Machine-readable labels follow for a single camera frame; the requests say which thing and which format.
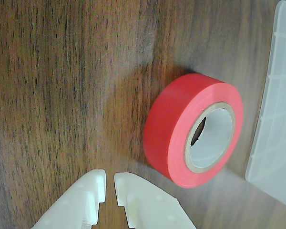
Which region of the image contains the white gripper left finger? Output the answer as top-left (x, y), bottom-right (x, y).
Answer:
top-left (32, 168), bottom-right (107, 229)

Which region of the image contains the clear plastic storage box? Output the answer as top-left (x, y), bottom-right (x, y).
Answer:
top-left (244, 0), bottom-right (286, 213)

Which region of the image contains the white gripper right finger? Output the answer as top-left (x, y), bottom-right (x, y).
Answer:
top-left (113, 172), bottom-right (196, 229)

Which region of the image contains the red tape roll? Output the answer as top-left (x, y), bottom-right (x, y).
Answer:
top-left (143, 73), bottom-right (244, 189)

